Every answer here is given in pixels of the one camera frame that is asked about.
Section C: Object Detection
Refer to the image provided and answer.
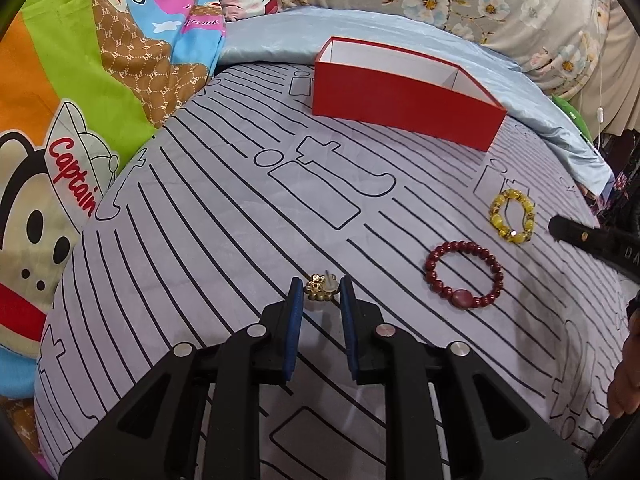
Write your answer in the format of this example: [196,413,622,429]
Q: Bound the white cord with switch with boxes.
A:
[592,30,608,153]

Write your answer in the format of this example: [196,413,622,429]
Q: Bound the red cardboard box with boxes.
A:
[311,36,508,152]

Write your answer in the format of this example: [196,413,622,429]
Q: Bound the purple floral cloth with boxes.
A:
[587,180,626,221]

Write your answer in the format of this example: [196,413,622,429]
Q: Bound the cartoon monkey blanket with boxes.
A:
[0,0,231,461]

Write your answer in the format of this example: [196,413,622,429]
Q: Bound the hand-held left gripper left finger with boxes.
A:
[59,277,306,480]

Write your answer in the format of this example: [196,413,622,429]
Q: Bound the yellow bead bracelet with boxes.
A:
[489,188,537,243]

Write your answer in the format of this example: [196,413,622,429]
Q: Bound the grey striped bed sheet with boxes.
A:
[32,60,631,480]

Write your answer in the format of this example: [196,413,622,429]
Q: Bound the green plush item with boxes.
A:
[552,95,596,143]

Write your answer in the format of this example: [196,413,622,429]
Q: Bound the gold earring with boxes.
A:
[305,271,342,303]

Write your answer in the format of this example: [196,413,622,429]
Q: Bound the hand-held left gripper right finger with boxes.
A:
[340,275,586,480]

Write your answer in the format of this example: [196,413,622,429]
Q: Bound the person's right hand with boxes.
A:
[607,327,640,418]

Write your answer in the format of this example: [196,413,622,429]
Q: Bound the beige curtain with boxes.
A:
[595,0,640,136]

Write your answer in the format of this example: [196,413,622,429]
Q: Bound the dark hanging clothes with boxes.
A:
[600,130,640,231]

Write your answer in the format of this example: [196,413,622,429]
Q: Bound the light blue quilt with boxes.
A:
[217,7,616,196]

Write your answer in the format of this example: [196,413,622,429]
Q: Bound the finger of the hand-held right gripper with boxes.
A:
[547,214,608,256]

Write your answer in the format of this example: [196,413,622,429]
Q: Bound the red bead bracelet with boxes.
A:
[425,241,505,308]

